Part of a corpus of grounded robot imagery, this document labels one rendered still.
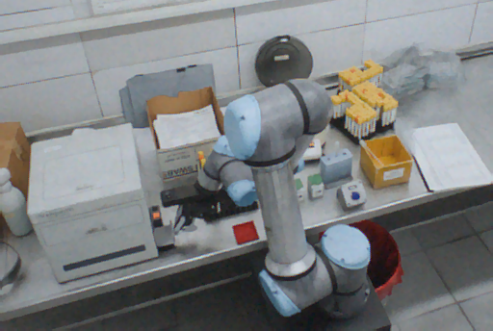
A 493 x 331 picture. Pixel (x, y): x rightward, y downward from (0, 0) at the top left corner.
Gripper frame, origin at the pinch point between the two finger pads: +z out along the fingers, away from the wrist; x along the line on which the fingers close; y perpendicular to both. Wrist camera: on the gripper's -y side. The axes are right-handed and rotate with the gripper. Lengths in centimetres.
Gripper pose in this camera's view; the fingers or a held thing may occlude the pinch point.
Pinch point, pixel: (174, 230)
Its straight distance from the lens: 169.2
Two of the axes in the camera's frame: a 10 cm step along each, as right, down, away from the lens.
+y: 8.2, 2.3, 5.3
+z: -4.7, 7.9, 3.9
